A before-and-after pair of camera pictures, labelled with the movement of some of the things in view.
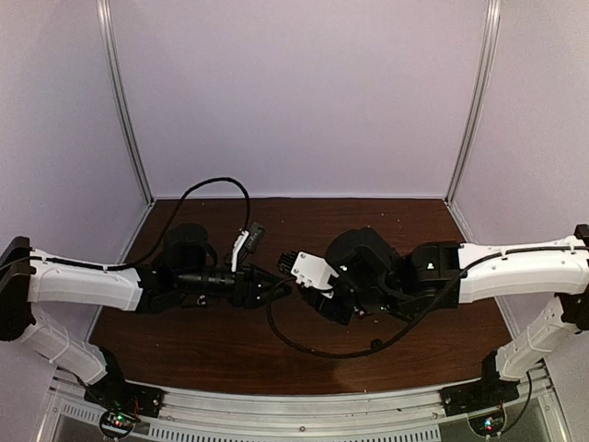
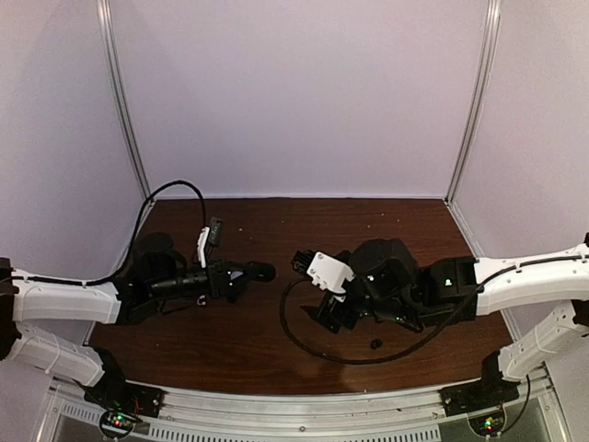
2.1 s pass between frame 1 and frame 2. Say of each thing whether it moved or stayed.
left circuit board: stayed
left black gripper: moved
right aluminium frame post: stayed
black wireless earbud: stayed
